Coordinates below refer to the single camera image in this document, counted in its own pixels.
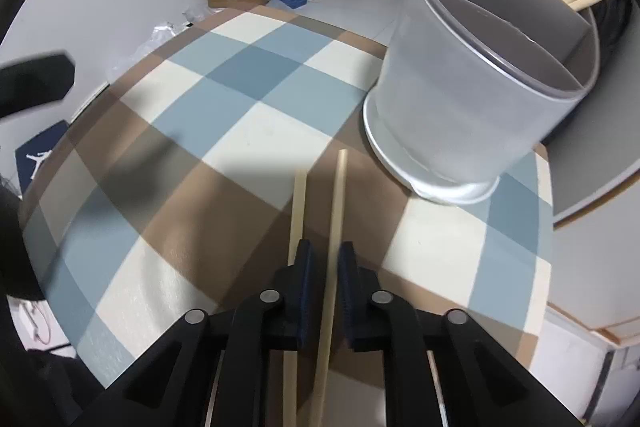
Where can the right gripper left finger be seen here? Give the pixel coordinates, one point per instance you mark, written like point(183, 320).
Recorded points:
point(212, 369)

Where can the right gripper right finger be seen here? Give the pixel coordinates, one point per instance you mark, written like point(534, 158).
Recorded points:
point(439, 369)

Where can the navy jordan logo box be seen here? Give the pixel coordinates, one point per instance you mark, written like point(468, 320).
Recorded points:
point(31, 155)

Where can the white plastic bag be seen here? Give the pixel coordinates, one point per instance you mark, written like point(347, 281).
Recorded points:
point(164, 32)

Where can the checkered tablecloth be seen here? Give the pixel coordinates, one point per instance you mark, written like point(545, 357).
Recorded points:
point(173, 190)

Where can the translucent grey utensil holder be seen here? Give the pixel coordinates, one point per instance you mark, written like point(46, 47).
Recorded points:
point(469, 87)

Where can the black backpack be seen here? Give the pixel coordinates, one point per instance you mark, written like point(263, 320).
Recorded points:
point(610, 21)

